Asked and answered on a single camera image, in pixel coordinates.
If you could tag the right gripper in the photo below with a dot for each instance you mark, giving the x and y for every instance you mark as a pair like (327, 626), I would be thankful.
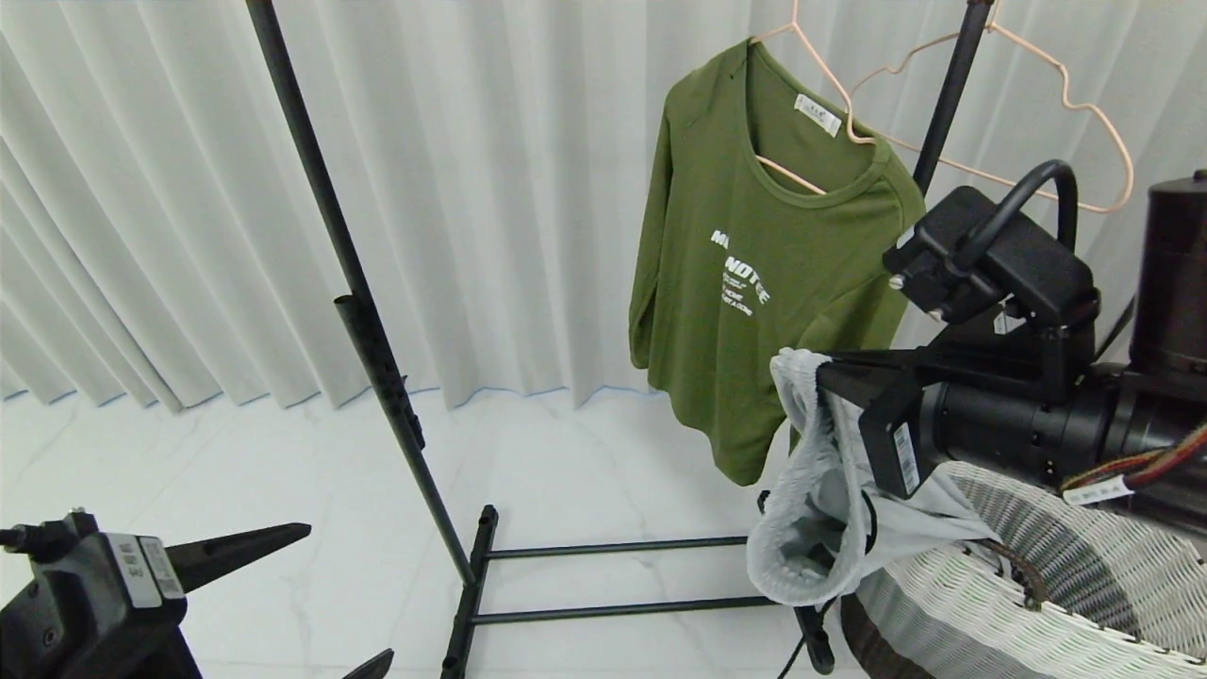
(1018, 434)

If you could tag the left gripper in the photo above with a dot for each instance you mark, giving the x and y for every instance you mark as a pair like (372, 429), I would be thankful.
(75, 622)

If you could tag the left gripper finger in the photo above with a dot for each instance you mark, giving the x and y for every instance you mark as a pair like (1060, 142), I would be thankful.
(372, 670)

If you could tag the pale grey shorts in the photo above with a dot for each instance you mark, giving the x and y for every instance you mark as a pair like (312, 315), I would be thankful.
(811, 528)

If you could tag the green long-sleeved shirt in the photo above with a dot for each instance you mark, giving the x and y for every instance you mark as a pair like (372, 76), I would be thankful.
(717, 377)

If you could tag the pink clothes hanger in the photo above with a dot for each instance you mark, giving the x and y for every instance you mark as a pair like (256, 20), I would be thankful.
(824, 68)
(1130, 179)

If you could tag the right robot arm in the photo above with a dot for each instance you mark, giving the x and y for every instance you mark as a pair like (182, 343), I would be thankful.
(1174, 283)

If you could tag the white laundry basket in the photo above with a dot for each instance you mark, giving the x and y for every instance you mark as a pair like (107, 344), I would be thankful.
(1084, 566)

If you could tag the black clothes rack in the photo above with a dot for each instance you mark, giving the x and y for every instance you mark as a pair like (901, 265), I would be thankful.
(377, 349)

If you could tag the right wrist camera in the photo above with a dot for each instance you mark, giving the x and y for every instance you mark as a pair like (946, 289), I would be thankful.
(1018, 264)

